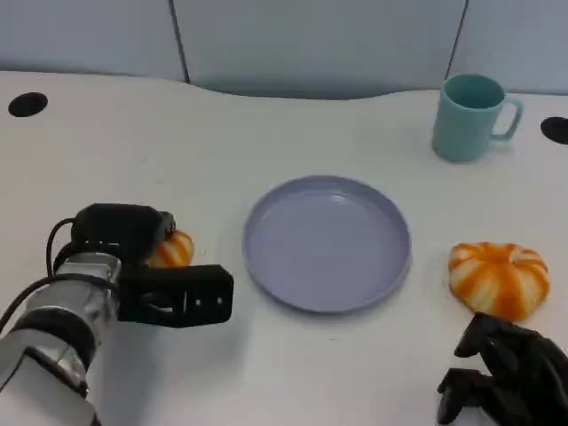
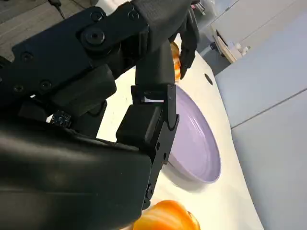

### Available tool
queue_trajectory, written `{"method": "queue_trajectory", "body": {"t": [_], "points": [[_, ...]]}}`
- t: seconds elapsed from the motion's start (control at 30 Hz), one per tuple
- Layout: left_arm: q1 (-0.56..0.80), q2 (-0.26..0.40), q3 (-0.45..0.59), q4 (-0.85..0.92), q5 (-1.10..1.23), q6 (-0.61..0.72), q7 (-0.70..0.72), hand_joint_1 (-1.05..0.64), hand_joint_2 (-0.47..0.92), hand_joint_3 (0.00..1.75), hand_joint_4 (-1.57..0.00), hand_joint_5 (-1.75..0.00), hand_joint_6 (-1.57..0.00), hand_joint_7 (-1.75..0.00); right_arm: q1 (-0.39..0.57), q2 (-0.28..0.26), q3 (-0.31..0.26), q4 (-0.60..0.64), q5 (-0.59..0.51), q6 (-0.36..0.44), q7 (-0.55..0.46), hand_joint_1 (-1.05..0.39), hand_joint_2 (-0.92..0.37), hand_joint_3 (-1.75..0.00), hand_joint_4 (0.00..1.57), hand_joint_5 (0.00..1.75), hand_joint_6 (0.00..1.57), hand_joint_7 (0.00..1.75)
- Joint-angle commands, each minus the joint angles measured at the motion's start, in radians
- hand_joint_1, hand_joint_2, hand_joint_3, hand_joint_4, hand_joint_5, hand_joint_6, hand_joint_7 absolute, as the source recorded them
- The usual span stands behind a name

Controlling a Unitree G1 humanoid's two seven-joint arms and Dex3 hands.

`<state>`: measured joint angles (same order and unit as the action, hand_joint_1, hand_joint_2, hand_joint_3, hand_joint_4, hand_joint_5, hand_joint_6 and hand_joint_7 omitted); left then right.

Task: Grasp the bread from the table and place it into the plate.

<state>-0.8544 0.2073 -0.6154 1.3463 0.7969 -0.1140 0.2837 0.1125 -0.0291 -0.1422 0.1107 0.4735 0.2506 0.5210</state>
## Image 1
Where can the orange white toy bread roll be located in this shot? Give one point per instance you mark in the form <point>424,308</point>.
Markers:
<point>175,253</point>
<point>497,279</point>

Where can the lilac plate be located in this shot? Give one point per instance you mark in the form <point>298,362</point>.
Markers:
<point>326,244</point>

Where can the grey blue partition panel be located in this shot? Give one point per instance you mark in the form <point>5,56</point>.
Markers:
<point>519,40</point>
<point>89,35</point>
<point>319,44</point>

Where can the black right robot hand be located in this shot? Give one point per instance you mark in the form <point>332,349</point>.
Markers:
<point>532,377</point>

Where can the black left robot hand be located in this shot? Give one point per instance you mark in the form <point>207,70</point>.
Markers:
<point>120,228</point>

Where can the pale green mug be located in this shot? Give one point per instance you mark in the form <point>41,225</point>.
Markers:
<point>463,128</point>

